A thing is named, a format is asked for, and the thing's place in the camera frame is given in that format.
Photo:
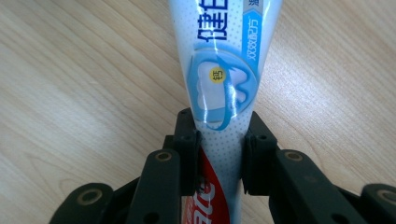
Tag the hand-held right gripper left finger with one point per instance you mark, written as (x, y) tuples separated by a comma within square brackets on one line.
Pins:
[(162, 186)]

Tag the white blue toothpaste tube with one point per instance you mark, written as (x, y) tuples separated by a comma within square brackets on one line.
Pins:
[(218, 46)]

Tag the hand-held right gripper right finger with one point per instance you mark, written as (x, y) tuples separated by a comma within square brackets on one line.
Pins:
[(295, 186)]

